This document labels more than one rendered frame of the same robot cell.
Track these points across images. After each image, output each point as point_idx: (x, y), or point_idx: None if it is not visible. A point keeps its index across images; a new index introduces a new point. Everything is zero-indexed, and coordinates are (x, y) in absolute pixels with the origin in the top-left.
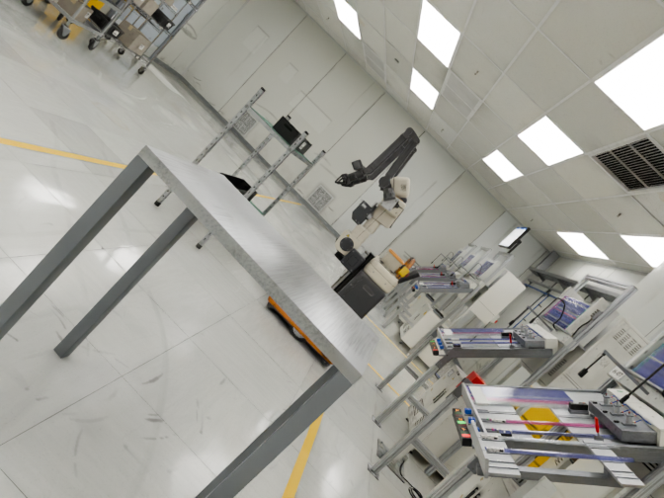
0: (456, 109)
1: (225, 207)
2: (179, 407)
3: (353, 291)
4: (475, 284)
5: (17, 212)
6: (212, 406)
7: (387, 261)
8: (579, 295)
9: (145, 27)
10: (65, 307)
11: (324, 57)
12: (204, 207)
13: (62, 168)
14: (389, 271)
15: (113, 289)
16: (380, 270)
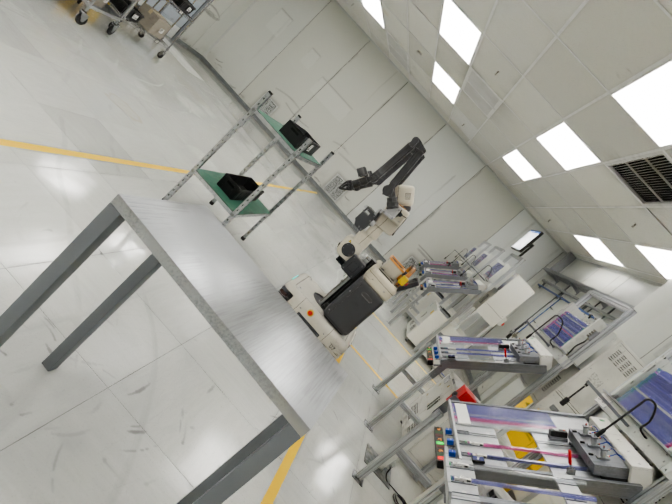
0: (477, 105)
1: (197, 251)
2: (163, 418)
3: (351, 298)
4: (484, 285)
5: (17, 220)
6: (197, 415)
7: (388, 268)
8: (580, 311)
9: (168, 7)
10: (57, 318)
11: (348, 44)
12: (170, 257)
13: (68, 169)
14: (389, 278)
15: (98, 309)
16: (380, 278)
